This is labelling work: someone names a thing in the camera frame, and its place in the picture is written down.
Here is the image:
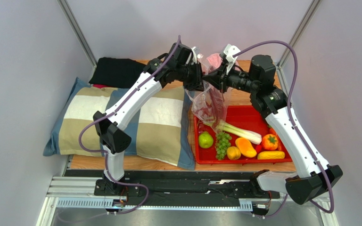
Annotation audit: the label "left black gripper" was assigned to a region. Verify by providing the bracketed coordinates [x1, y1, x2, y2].
[176, 62, 211, 93]

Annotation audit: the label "clear zip top bag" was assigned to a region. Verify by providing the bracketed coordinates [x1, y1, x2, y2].
[191, 53, 232, 129]

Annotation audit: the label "red toy lobster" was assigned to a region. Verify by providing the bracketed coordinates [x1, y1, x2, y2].
[200, 84, 227, 125]

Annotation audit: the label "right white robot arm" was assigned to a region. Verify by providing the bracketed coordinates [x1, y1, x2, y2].
[203, 55, 343, 208]

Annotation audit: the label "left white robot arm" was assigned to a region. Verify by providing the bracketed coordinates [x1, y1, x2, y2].
[93, 42, 204, 186]

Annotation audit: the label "pink bucket hat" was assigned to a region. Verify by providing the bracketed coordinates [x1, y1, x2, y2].
[206, 53, 222, 72]

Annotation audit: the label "red plastic tray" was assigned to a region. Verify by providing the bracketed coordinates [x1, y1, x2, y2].
[194, 105, 292, 165]

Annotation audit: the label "green toy apple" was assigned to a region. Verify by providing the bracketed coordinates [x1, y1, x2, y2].
[198, 131, 214, 149]

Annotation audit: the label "green toy grapes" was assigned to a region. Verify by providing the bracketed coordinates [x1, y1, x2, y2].
[215, 132, 231, 160]

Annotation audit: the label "plaid patchwork pillow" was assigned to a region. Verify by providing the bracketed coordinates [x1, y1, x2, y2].
[43, 78, 195, 170]

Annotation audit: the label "toy celery stalk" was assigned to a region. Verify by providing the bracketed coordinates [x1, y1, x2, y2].
[213, 120, 262, 145]

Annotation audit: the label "yellow toy lemon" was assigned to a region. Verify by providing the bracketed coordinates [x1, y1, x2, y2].
[226, 146, 241, 160]

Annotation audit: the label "black folded cloth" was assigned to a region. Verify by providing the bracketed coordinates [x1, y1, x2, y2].
[89, 57, 146, 89]

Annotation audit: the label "toy carrot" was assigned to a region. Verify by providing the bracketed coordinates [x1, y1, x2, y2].
[268, 125, 283, 151]

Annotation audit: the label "orange toy mango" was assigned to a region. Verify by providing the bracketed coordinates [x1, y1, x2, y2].
[235, 137, 257, 158]

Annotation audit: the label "orange toy tomato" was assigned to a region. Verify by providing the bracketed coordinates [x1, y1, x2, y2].
[262, 134, 278, 151]

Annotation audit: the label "yellow toy banana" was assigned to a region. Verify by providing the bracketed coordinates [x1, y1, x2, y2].
[257, 151, 285, 160]

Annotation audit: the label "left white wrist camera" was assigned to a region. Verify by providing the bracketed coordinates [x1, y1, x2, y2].
[191, 46, 203, 64]

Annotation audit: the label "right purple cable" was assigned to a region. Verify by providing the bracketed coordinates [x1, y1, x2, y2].
[233, 40, 335, 219]

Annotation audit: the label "purple cable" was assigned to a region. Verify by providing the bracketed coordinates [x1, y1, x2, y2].
[78, 34, 182, 215]
[233, 40, 335, 219]

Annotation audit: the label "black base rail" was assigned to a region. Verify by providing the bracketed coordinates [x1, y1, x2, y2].
[55, 169, 280, 217]

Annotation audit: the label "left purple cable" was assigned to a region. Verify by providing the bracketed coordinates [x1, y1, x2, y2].
[78, 34, 182, 215]

